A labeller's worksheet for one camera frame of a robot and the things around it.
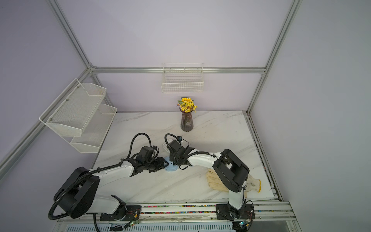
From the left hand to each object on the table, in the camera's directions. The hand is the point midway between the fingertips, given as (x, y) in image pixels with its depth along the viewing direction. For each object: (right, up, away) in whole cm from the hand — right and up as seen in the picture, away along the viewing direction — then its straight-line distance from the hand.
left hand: (166, 166), depth 88 cm
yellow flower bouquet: (+12, +39, +3) cm, 41 cm away
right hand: (+5, +5, +4) cm, 8 cm away
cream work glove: (+30, -8, -4) cm, 31 cm away
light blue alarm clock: (+3, 0, -2) cm, 3 cm away
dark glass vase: (+13, +26, +15) cm, 33 cm away
